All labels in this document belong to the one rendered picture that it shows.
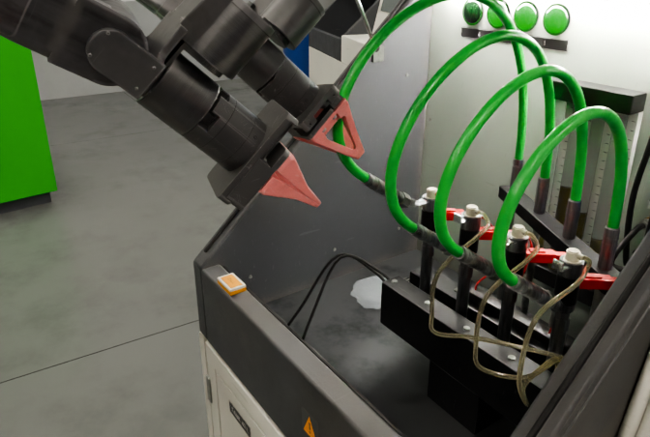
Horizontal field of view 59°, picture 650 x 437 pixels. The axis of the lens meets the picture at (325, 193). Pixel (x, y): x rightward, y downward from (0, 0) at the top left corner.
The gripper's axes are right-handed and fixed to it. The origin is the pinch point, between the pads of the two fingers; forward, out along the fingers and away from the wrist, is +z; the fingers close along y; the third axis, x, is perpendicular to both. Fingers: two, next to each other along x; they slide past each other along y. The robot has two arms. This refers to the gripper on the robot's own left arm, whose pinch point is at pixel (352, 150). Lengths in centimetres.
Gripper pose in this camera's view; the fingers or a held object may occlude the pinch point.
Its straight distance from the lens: 76.3
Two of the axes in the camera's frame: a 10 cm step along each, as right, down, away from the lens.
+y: -3.6, -1.5, 9.2
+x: -6.2, 7.8, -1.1
